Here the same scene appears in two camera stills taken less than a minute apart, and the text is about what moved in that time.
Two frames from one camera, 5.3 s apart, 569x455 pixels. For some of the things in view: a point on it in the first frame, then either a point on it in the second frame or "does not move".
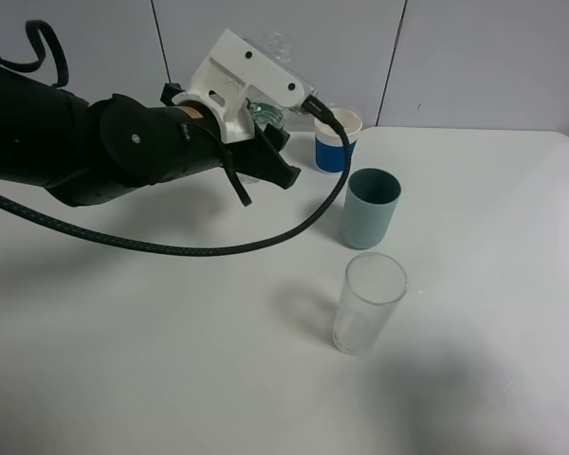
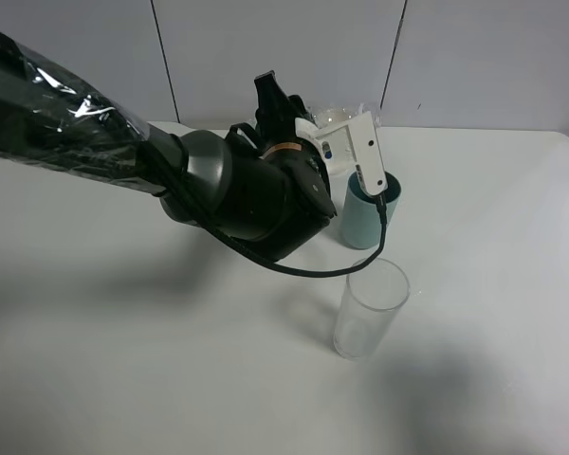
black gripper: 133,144 to 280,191
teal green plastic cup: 372,195 does not move
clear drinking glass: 373,287 does not move
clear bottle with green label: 281,50 to 335,115
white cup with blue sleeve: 329,148 does not move
